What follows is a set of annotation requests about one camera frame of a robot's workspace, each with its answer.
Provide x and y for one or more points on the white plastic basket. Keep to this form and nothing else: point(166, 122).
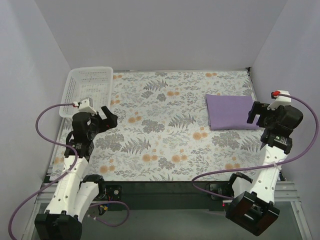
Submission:
point(89, 82)

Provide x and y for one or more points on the purple t shirt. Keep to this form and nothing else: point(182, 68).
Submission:
point(229, 112)

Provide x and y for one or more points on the aluminium frame rail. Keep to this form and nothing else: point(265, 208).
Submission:
point(285, 191)

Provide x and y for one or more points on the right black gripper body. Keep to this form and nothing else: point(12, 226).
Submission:
point(258, 113)

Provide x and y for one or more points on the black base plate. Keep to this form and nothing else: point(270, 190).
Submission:
point(159, 195)

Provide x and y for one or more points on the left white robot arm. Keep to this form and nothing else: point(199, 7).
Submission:
point(62, 219)

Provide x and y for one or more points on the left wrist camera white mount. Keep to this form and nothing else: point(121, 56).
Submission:
point(85, 106)

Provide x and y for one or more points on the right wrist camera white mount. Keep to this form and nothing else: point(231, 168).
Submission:
point(280, 99)

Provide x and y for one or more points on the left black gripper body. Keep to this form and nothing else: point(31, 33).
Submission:
point(102, 119)

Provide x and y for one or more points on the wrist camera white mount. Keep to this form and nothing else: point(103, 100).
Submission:
point(85, 106)
point(280, 99)

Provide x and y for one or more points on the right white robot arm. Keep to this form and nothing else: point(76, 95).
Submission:
point(253, 206)

